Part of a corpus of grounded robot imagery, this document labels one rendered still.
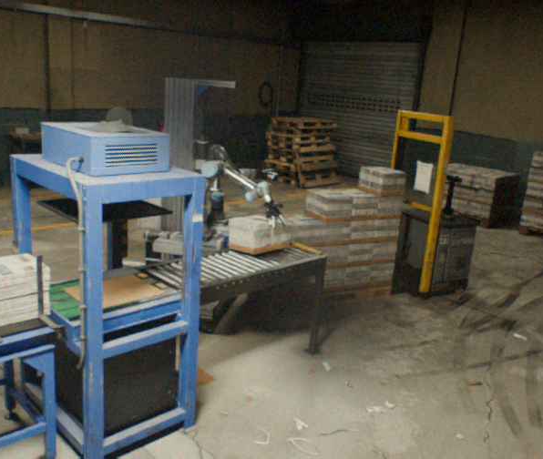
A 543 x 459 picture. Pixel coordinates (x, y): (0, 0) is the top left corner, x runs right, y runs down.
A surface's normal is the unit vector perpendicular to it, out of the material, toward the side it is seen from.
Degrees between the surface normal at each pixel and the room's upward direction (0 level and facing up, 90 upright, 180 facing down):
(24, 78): 90
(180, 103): 90
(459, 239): 90
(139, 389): 90
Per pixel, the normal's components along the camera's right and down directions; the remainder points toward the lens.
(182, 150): -0.19, 0.24
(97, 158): 0.69, 0.24
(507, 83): -0.72, 0.13
